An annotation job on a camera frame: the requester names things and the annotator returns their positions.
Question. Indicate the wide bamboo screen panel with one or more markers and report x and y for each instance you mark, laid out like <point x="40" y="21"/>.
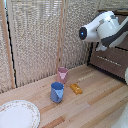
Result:
<point x="33" y="40"/>

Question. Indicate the thin wooden post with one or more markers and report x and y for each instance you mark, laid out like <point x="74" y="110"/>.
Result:
<point x="60" y="40"/>

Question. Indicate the blue cup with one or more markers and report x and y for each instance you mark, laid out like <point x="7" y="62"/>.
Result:
<point x="56" y="92"/>

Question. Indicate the thick wooden post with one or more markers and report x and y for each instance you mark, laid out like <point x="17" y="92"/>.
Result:
<point x="6" y="43"/>

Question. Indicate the white patterned plate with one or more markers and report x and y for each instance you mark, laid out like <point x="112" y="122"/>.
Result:
<point x="18" y="115"/>

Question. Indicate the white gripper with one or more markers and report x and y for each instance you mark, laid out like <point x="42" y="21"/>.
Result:
<point x="101" y="47"/>

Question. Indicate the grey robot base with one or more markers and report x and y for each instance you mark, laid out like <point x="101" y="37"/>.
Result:
<point x="121" y="118"/>

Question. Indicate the pink cup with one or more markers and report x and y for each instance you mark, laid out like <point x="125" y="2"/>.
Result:
<point x="62" y="75"/>

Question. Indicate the orange rectangular block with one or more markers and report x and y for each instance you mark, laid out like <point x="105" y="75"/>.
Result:
<point x="76" y="88"/>

